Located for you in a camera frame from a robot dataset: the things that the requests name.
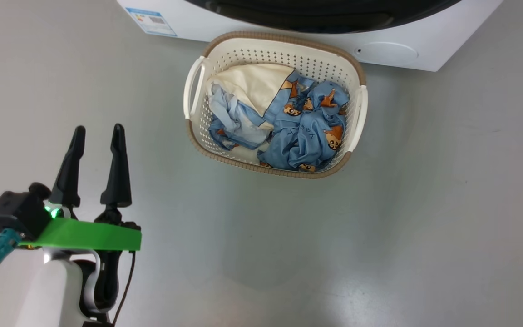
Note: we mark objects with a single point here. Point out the cream perforated laundry basket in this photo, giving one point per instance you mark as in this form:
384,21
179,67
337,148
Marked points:
243,54

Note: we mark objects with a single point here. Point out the round white filter cover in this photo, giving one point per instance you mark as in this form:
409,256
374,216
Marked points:
386,53

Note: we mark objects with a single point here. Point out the pale blue bear print garment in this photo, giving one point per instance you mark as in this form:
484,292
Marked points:
239,122

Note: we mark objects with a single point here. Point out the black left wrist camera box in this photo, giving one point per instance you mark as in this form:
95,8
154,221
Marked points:
16,211

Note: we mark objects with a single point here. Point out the cream cloth garment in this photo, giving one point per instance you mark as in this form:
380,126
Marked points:
252,86

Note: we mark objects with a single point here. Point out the white front-load washing machine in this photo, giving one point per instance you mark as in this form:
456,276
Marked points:
425,27

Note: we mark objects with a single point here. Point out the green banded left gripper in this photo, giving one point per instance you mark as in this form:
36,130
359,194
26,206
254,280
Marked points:
84,235

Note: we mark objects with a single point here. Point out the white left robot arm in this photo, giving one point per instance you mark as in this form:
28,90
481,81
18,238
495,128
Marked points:
48,295

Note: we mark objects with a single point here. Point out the blue energy label sticker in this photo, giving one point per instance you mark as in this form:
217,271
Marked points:
152,22

